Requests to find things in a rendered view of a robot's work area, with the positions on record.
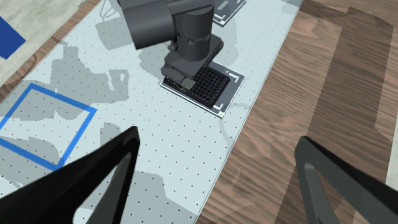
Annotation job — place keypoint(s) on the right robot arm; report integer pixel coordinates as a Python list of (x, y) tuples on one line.
[(151, 22)]

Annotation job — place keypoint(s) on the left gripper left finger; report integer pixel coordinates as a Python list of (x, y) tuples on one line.
[(55, 197)]

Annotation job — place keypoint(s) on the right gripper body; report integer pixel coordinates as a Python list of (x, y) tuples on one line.
[(187, 57)]

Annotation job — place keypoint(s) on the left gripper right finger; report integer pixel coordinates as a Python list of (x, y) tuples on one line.
[(374, 200)]

